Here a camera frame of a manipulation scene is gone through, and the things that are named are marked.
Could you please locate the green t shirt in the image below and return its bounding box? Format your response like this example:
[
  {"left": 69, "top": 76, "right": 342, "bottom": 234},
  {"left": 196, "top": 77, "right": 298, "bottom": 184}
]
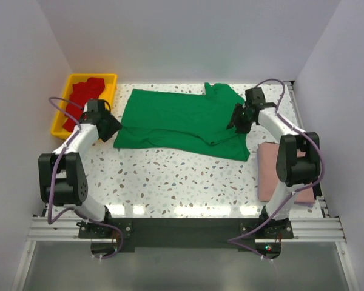
[{"left": 113, "top": 83, "right": 250, "bottom": 161}]

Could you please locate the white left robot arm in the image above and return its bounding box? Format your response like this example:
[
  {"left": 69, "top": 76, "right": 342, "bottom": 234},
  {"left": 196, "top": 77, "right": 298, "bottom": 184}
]
[{"left": 38, "top": 99, "right": 122, "bottom": 238}]

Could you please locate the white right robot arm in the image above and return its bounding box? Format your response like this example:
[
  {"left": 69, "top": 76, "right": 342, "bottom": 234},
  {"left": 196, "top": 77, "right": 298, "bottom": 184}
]
[{"left": 228, "top": 87, "right": 323, "bottom": 238}]

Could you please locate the red t shirt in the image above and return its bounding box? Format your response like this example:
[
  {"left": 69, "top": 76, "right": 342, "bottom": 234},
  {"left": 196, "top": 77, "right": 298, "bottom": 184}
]
[{"left": 66, "top": 77, "right": 105, "bottom": 121}]

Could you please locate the yellow plastic bin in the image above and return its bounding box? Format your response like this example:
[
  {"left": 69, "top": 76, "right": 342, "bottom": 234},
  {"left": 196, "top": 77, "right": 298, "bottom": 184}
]
[{"left": 50, "top": 73, "right": 118, "bottom": 139}]

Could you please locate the pink folded t shirt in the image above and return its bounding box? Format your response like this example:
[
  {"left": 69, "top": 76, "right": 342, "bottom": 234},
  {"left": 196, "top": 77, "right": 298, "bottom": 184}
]
[{"left": 257, "top": 142, "right": 315, "bottom": 204}]

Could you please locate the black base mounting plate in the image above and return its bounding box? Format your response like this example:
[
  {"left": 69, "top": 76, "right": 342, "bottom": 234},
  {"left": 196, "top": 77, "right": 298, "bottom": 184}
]
[{"left": 77, "top": 218, "right": 294, "bottom": 258}]

